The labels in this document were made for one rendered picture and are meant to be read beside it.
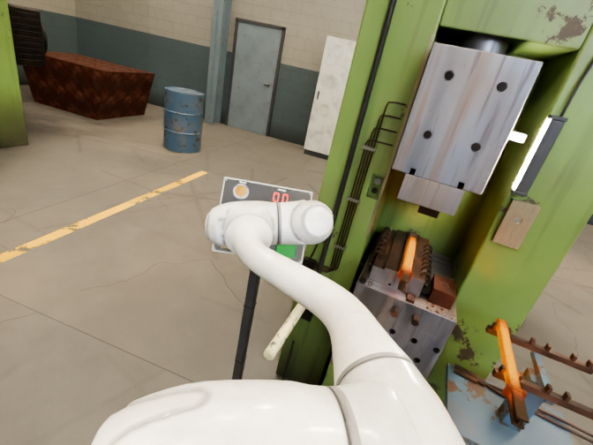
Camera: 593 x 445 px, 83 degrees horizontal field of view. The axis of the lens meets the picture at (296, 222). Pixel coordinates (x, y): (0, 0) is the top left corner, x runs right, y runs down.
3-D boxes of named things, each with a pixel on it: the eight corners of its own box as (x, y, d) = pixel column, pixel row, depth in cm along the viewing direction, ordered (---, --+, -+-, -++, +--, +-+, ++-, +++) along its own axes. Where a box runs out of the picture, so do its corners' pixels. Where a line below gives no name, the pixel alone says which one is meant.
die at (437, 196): (454, 216, 115) (465, 191, 111) (396, 198, 121) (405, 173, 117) (452, 186, 151) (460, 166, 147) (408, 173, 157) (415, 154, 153)
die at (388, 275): (417, 297, 130) (425, 280, 127) (368, 278, 136) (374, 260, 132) (424, 252, 167) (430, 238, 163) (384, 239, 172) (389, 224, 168)
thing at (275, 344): (273, 364, 129) (275, 354, 126) (260, 358, 130) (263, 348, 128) (311, 302, 167) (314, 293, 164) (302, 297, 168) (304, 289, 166)
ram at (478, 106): (509, 203, 108) (579, 68, 90) (391, 169, 118) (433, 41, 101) (492, 175, 144) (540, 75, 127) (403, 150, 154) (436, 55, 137)
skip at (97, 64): (108, 124, 587) (106, 71, 551) (23, 98, 624) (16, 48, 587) (154, 117, 693) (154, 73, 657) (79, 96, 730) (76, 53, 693)
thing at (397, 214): (454, 259, 168) (549, 59, 129) (375, 230, 179) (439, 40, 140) (454, 251, 176) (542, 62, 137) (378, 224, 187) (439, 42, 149)
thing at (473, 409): (589, 504, 96) (592, 501, 95) (444, 432, 107) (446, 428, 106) (559, 417, 121) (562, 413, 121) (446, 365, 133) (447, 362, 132)
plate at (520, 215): (518, 250, 122) (541, 207, 115) (491, 241, 125) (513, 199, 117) (516, 247, 124) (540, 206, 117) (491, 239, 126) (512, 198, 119)
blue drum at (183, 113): (187, 155, 516) (191, 95, 479) (154, 146, 528) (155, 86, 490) (207, 149, 569) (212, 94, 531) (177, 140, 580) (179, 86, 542)
